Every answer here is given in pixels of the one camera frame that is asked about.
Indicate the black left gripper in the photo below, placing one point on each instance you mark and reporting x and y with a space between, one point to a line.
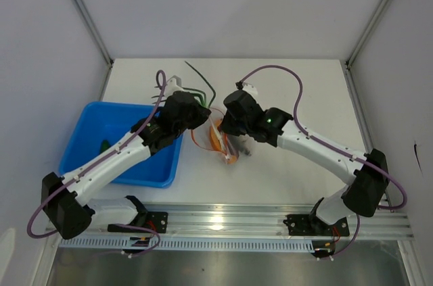
201 115

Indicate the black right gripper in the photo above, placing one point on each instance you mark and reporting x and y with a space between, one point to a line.
226 126

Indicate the green toy scallion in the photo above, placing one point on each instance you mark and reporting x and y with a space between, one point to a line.
200 95

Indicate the clear zip bag orange zipper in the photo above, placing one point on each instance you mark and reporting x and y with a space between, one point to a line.
200 136

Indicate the green toy cucumber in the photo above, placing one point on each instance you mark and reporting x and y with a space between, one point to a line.
105 145

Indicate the grey toy fish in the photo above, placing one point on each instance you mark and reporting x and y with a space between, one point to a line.
244 145

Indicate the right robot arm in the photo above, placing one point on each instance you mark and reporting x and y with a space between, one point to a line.
363 174

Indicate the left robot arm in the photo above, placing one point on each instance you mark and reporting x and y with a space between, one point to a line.
65 199

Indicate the blue plastic bin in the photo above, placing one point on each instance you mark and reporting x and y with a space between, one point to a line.
100 126

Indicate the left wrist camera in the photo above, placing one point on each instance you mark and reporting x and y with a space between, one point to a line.
173 84

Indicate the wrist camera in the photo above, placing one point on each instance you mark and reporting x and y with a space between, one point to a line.
247 87
173 84

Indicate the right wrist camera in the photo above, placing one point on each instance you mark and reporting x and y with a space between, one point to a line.
247 87

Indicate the aluminium mounting rail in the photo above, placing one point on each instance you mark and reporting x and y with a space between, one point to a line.
266 222

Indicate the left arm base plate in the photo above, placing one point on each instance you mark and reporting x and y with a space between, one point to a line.
156 221

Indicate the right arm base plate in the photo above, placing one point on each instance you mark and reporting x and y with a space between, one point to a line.
302 225

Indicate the white slotted cable duct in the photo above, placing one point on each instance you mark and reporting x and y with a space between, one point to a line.
193 244

